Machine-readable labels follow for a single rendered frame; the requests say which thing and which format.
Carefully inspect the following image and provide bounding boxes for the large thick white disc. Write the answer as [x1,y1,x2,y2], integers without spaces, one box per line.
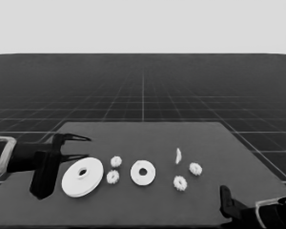
[61,156,105,198]

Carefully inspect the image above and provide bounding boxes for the small white gear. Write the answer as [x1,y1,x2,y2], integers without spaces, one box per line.
[189,162,203,177]
[110,156,123,168]
[173,175,188,192]
[106,170,120,185]

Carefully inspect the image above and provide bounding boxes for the thin white T-shaped piece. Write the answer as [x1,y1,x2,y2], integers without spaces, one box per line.
[174,147,182,165]

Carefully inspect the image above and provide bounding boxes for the white round carrier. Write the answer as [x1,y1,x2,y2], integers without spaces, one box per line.
[130,159,156,187]

